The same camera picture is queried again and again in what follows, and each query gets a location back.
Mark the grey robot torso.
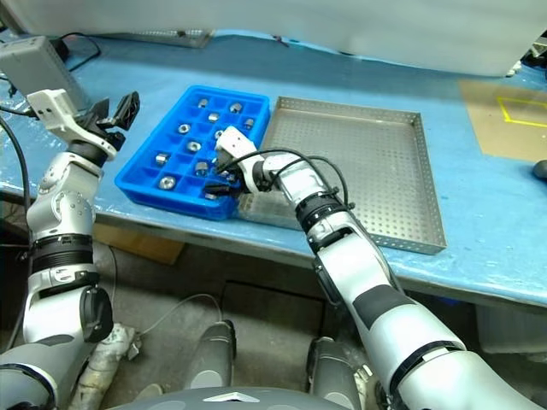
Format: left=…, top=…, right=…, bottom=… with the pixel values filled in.
left=106, top=386, right=343, bottom=410

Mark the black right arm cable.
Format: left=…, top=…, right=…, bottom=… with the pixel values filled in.
left=238, top=148, right=356, bottom=211

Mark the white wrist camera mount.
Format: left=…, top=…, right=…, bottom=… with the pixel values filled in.
left=27, top=88, right=81, bottom=134
left=215, top=126, right=258, bottom=167

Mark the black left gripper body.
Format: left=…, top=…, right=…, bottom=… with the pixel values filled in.
left=78, top=114, right=127, bottom=149

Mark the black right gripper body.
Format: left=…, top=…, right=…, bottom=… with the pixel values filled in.
left=215, top=157, right=249, bottom=194

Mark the flat perforated metal tray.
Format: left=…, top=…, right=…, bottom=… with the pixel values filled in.
left=122, top=28, right=215, bottom=50

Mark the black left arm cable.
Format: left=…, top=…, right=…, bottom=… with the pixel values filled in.
left=0, top=105, right=35, bottom=354

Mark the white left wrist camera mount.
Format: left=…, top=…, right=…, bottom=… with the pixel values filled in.
left=27, top=88, right=81, bottom=134

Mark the black cable on table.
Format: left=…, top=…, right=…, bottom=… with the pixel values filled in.
left=56, top=33, right=103, bottom=73

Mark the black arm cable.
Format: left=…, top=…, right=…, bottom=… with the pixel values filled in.
left=0, top=105, right=35, bottom=354
left=238, top=148, right=356, bottom=211

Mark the white crumpled plastic wrap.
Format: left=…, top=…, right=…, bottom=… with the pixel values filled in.
left=71, top=322, right=143, bottom=410

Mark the translucent plastic bin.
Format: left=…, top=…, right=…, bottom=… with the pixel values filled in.
left=473, top=302, right=547, bottom=356

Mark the thin white floor cable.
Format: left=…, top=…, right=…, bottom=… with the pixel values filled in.
left=140, top=293, right=224, bottom=339

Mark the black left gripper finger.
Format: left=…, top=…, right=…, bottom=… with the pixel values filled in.
left=111, top=91, right=141, bottom=129
left=87, top=97, right=111, bottom=125

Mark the blue compartment tray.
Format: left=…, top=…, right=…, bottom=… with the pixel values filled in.
left=114, top=84, right=271, bottom=221

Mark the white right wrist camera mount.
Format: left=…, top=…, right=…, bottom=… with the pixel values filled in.
left=215, top=126, right=258, bottom=167

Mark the brown cardboard mat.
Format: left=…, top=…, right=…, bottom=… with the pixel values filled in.
left=459, top=79, right=547, bottom=161

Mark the dark rounded robot leg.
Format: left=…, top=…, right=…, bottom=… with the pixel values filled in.
left=186, top=319, right=238, bottom=390
left=306, top=336, right=365, bottom=407

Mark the grey metal box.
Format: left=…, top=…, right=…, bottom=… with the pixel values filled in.
left=0, top=36, right=90, bottom=113

